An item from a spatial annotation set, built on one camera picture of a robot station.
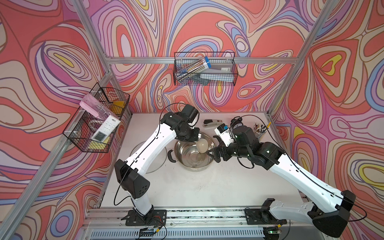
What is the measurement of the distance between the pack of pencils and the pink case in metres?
0.41

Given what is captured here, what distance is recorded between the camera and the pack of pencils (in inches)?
31.5

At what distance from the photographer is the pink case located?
2.19 ft
